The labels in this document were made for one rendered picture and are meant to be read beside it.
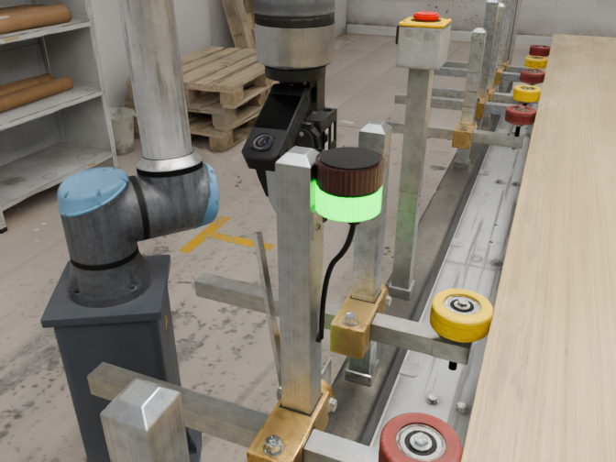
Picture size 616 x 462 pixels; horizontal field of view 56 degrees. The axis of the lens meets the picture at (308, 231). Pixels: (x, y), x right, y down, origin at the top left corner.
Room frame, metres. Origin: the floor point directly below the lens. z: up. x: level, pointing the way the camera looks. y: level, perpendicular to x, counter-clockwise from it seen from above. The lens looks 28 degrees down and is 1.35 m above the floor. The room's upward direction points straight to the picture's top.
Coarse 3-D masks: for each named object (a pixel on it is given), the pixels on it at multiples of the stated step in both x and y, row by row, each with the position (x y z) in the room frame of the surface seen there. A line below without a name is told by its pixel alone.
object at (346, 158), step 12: (324, 156) 0.48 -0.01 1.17; (336, 156) 0.48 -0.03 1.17; (348, 156) 0.48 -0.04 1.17; (360, 156) 0.48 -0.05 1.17; (372, 156) 0.48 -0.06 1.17; (336, 168) 0.45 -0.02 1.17; (348, 168) 0.45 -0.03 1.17; (360, 168) 0.45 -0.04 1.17; (324, 192) 0.46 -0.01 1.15; (372, 192) 0.46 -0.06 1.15; (312, 216) 0.47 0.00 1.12; (312, 228) 0.47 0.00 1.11; (348, 240) 0.47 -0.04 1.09; (324, 276) 0.49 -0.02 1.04; (324, 288) 0.48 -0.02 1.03; (324, 300) 0.49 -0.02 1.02; (324, 312) 0.49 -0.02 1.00
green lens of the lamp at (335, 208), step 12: (324, 204) 0.46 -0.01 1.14; (336, 204) 0.45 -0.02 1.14; (348, 204) 0.45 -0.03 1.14; (360, 204) 0.45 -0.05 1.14; (372, 204) 0.45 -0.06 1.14; (324, 216) 0.46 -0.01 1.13; (336, 216) 0.45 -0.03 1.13; (348, 216) 0.45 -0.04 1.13; (360, 216) 0.45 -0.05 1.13; (372, 216) 0.45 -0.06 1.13
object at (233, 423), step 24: (96, 384) 0.54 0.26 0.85; (120, 384) 0.53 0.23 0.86; (168, 384) 0.53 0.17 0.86; (192, 408) 0.49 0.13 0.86; (216, 408) 0.49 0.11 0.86; (240, 408) 0.49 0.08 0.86; (216, 432) 0.47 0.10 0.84; (240, 432) 0.46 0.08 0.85; (312, 432) 0.46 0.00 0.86; (312, 456) 0.43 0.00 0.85; (336, 456) 0.42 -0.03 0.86; (360, 456) 0.42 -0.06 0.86
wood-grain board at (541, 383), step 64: (576, 64) 2.16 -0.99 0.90; (576, 128) 1.40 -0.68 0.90; (576, 192) 1.01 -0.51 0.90; (512, 256) 0.77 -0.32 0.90; (576, 256) 0.77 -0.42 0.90; (512, 320) 0.61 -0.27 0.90; (576, 320) 0.61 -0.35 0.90; (512, 384) 0.49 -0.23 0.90; (576, 384) 0.49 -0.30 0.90; (512, 448) 0.40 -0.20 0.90; (576, 448) 0.40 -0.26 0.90
